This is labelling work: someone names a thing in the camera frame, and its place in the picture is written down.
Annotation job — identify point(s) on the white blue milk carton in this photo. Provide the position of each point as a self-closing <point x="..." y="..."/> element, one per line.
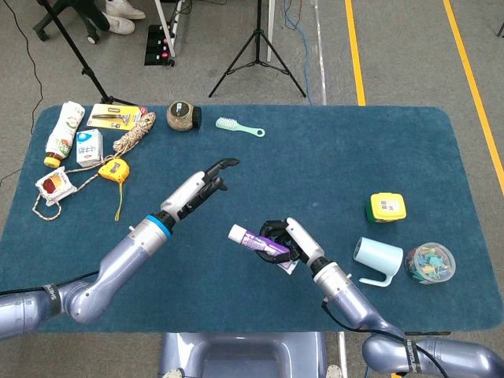
<point x="90" y="149"/>

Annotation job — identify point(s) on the mint green brush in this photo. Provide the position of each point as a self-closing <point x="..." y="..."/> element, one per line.
<point x="228" y="124"/>

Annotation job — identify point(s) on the blue-grey robot torso base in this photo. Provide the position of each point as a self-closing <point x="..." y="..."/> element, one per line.
<point x="244" y="354"/>

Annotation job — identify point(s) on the seated person black trousers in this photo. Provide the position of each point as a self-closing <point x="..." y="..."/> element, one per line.
<point x="96" y="15"/>

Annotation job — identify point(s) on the black power strip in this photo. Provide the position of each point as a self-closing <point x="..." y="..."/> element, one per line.
<point x="157" y="45"/>

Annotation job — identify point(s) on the white red snack packet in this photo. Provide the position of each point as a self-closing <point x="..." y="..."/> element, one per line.
<point x="55" y="185"/>

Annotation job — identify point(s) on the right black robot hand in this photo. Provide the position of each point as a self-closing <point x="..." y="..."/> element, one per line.
<point x="305" y="242"/>

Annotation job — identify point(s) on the dark office chair base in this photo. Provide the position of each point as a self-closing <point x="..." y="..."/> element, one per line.
<point x="49" y="17"/>

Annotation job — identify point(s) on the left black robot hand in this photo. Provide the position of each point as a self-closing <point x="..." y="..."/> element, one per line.
<point x="185" y="193"/>

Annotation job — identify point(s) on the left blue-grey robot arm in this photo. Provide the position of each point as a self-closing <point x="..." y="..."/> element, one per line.
<point x="118" y="264"/>

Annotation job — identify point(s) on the yellow green lidded box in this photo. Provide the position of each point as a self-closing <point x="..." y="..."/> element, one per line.
<point x="388" y="205"/>

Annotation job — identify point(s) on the white bottle yellow cap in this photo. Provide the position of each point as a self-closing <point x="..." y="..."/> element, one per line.
<point x="63" y="134"/>

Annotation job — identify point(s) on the white frame leg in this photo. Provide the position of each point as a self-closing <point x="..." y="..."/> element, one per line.
<point x="164" y="27"/>
<point x="271" y="27"/>

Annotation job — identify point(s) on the black slanted light stand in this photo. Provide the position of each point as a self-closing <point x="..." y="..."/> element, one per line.
<point x="84" y="71"/>

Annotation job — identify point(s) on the clear jar of binder clips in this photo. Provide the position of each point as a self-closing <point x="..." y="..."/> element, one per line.
<point x="429" y="263"/>

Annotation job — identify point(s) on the yellow razor blister pack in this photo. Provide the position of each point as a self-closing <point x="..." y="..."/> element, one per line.
<point x="114" y="117"/>

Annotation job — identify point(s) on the yellow tape measure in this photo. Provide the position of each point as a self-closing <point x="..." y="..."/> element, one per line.
<point x="113" y="170"/>

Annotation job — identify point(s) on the round glass jar black lid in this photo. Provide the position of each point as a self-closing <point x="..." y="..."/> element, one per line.
<point x="179" y="116"/>

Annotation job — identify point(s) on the light blue plastic mug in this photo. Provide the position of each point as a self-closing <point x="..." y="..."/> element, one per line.
<point x="380" y="258"/>

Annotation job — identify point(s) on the white sneaker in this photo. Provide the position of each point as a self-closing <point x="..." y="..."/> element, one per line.
<point x="120" y="24"/>
<point x="124" y="10"/>

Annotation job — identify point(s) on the blue carpet table mat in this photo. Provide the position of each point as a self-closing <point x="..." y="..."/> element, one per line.
<point x="236" y="130"/>

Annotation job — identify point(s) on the purple white toothpaste tube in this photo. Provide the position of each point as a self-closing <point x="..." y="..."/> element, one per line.
<point x="246" y="238"/>

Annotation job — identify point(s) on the black tripod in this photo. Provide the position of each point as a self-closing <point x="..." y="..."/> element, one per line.
<point x="258" y="39"/>

